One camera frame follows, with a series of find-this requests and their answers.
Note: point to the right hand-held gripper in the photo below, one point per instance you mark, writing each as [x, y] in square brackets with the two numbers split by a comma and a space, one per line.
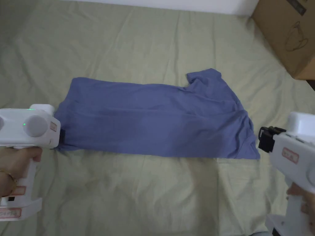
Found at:
[292, 152]

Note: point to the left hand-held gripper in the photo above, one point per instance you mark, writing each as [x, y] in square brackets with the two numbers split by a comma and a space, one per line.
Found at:
[37, 126]

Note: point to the blue shirt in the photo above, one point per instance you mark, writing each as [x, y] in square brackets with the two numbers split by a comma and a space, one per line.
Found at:
[152, 118]

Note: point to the person's left forearm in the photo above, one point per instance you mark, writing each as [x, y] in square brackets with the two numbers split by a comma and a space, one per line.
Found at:
[4, 185]

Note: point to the person's left hand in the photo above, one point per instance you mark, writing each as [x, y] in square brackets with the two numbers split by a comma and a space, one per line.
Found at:
[14, 159]

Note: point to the person's right hand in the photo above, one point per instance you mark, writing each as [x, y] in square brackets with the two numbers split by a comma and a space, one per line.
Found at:
[310, 204]

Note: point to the bed with pale green sheet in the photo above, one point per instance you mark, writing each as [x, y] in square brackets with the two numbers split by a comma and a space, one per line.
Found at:
[123, 194]

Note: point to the brown cardboard carton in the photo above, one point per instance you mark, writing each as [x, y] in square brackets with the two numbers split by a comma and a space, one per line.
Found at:
[288, 29]

